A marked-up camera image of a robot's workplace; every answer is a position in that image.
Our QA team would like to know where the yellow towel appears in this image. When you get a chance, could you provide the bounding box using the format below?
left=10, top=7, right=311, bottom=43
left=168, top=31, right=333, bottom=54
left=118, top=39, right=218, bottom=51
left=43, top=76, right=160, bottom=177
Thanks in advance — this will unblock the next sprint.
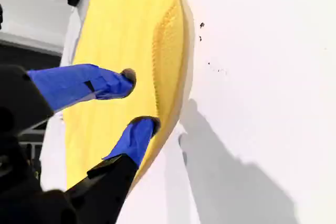
left=62, top=0, right=196, bottom=190

